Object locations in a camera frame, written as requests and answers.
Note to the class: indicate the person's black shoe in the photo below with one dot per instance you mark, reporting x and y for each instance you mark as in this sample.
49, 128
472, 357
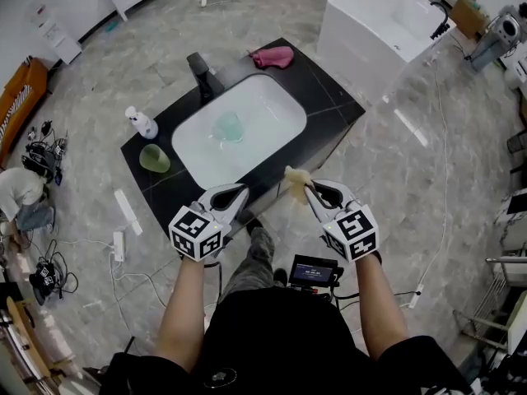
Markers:
254, 224

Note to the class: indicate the black backpack rig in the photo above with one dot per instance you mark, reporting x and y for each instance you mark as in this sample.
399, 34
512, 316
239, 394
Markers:
41, 154

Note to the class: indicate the white pump soap bottle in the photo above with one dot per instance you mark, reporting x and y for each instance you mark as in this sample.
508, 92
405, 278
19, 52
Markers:
144, 125

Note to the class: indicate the person's black shirt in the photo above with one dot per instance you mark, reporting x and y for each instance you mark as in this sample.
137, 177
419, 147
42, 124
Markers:
280, 344

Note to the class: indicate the metal rack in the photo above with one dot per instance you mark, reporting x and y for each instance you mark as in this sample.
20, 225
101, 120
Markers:
490, 303

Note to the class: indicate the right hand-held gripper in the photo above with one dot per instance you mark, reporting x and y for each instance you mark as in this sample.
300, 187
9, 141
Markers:
354, 230

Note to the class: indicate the person's left forearm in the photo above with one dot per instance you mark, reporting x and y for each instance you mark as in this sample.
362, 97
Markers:
181, 311

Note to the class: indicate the marble pattern panels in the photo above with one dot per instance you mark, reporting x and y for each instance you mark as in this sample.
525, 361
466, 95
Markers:
510, 224

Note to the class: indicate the white sink basin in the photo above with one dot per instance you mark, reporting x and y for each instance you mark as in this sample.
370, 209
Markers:
263, 113

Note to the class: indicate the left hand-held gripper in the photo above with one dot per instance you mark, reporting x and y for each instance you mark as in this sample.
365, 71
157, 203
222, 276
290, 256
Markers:
197, 233

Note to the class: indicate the yellow sponge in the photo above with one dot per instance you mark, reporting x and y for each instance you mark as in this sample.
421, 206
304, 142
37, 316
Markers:
298, 177

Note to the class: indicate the dark vanity cabinet black top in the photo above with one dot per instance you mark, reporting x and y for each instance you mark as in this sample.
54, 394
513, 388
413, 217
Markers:
329, 109

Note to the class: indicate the black sink faucet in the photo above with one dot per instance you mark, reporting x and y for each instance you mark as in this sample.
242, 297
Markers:
203, 76

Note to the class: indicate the orange sofa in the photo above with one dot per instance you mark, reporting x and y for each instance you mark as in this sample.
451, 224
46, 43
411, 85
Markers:
18, 101

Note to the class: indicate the translucent teal cup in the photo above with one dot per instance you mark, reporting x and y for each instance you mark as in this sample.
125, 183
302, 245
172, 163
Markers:
227, 128

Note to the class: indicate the brown cardboard box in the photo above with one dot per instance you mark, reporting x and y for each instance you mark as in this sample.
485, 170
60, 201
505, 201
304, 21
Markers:
469, 17

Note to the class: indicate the pink cloth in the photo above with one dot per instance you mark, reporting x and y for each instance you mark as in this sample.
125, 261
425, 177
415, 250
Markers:
273, 57

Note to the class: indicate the white freestanding bathtub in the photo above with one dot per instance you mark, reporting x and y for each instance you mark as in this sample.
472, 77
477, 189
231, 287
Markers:
362, 43

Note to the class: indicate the translucent green cup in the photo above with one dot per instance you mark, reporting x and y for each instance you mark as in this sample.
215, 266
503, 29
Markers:
154, 159

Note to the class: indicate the person's right forearm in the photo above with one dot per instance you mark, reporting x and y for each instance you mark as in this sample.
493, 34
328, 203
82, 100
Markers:
381, 303

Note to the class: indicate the white water dispenser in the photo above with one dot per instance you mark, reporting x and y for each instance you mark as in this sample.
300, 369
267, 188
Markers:
59, 39

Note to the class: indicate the person's grey trouser leg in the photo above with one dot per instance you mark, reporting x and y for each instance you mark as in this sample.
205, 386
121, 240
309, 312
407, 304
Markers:
253, 261

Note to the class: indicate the black bathtub faucet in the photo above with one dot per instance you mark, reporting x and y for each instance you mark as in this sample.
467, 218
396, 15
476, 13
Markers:
440, 25

